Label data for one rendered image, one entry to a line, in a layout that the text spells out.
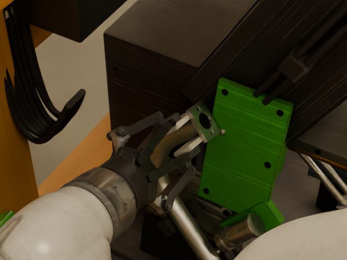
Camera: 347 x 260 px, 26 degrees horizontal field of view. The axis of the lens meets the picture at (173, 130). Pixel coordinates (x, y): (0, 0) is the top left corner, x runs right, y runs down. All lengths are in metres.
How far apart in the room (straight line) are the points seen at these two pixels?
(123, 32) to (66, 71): 1.89
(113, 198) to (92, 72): 2.22
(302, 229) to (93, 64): 2.60
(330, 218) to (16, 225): 0.38
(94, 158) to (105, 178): 0.62
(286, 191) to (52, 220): 0.71
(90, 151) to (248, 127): 0.52
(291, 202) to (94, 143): 0.42
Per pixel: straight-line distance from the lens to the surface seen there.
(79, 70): 3.11
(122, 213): 0.89
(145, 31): 1.23
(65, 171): 1.51
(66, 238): 0.81
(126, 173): 0.93
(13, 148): 1.19
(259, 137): 1.10
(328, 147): 1.21
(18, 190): 1.25
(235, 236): 1.16
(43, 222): 0.82
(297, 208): 1.42
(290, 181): 1.46
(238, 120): 1.10
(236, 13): 1.27
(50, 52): 3.22
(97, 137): 1.56
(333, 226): 0.55
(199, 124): 1.09
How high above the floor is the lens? 1.98
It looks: 44 degrees down
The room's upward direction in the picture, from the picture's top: straight up
